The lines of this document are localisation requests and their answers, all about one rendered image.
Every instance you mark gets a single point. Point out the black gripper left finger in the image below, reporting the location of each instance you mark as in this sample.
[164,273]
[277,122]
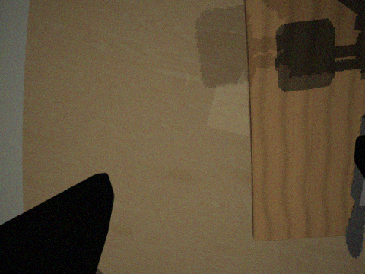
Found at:
[63,235]

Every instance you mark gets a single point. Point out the wooden board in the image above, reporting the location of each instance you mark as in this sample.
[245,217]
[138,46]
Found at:
[306,65]

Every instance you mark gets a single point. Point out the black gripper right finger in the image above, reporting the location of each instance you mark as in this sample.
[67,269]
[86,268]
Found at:
[360,154]

